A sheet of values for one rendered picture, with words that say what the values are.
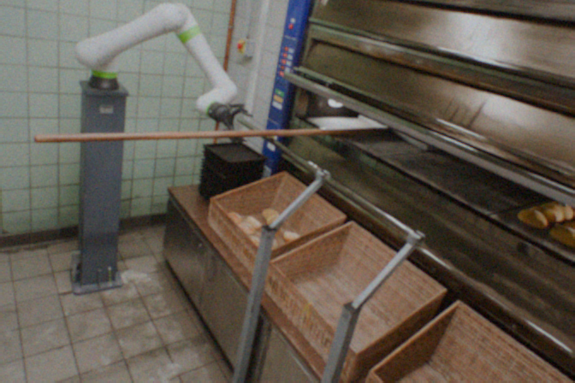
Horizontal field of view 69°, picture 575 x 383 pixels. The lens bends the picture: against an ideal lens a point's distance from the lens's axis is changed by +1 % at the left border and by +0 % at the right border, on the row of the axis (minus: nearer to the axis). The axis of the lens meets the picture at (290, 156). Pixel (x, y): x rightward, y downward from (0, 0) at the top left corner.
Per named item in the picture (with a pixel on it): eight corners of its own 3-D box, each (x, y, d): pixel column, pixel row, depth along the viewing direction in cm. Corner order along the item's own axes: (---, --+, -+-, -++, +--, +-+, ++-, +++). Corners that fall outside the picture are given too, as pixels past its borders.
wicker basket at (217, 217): (277, 210, 257) (286, 169, 248) (336, 262, 216) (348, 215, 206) (205, 221, 228) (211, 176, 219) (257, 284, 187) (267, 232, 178)
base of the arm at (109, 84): (83, 76, 224) (83, 65, 222) (112, 79, 232) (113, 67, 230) (90, 89, 204) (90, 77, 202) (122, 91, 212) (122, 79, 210)
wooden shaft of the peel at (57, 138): (34, 144, 140) (33, 136, 139) (33, 141, 142) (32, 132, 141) (381, 133, 240) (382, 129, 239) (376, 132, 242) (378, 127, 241)
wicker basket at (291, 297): (340, 265, 213) (352, 219, 204) (429, 344, 173) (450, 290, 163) (260, 289, 184) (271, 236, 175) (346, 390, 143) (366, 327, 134)
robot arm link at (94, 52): (62, 47, 185) (169, -3, 177) (80, 44, 200) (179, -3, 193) (80, 74, 189) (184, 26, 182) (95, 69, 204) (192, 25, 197)
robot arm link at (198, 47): (180, 46, 208) (186, 42, 199) (198, 35, 213) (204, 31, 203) (220, 108, 219) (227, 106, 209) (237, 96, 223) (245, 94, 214)
